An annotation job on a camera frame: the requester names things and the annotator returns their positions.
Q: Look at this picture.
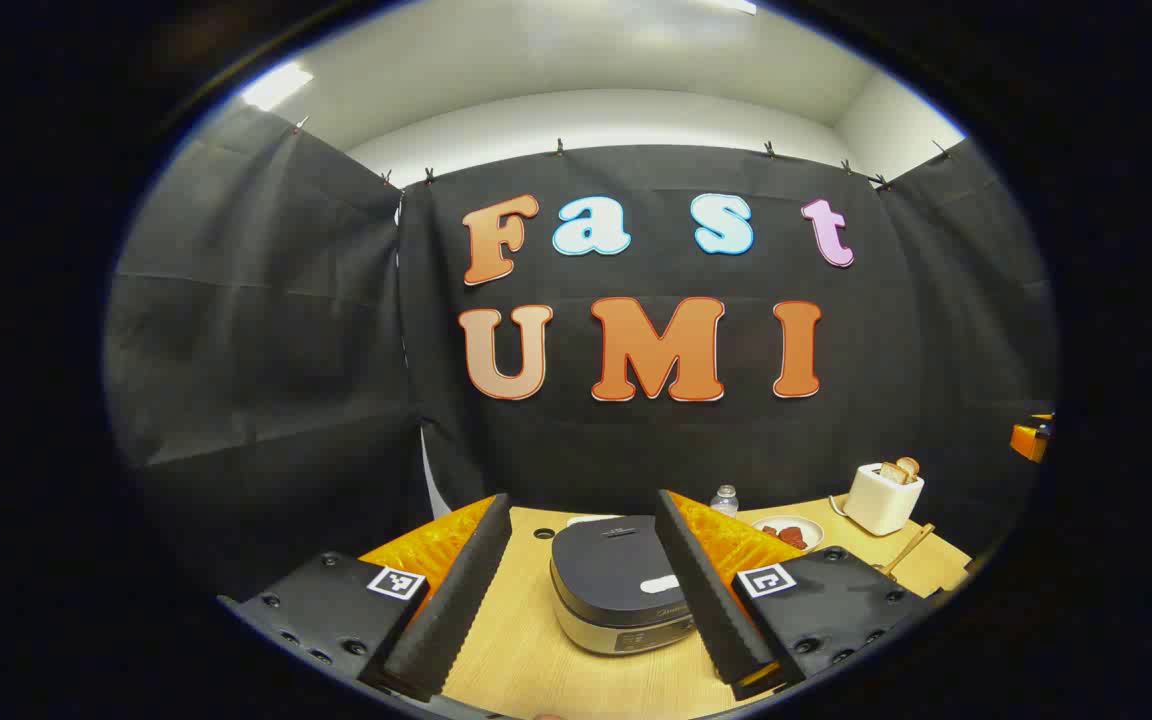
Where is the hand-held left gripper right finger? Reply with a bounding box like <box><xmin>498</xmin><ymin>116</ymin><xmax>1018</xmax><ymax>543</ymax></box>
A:
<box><xmin>654</xmin><ymin>488</ymin><xmax>939</xmax><ymax>703</ymax></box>

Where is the white oval plate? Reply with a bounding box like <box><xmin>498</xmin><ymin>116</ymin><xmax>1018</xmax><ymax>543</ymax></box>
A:
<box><xmin>751</xmin><ymin>515</ymin><xmax>825</xmax><ymax>553</ymax></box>

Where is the black backdrop cloth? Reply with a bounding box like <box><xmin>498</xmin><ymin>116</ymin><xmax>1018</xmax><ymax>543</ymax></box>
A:
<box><xmin>104</xmin><ymin>100</ymin><xmax>1059</xmax><ymax>601</ymax></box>

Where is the black and silver rice cooker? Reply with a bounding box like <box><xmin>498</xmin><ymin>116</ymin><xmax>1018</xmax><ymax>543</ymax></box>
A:
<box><xmin>549</xmin><ymin>515</ymin><xmax>702</xmax><ymax>657</ymax></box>

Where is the wooden spoon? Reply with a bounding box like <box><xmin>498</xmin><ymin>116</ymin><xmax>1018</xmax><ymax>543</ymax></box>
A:
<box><xmin>881</xmin><ymin>523</ymin><xmax>936</xmax><ymax>579</ymax></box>

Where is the white toaster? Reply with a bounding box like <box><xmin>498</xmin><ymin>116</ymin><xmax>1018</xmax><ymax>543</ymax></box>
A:
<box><xmin>843</xmin><ymin>462</ymin><xmax>926</xmax><ymax>537</ymax></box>

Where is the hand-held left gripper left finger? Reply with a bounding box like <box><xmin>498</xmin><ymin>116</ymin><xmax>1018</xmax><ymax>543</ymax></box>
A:
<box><xmin>219</xmin><ymin>493</ymin><xmax>514</xmax><ymax>703</ymax></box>

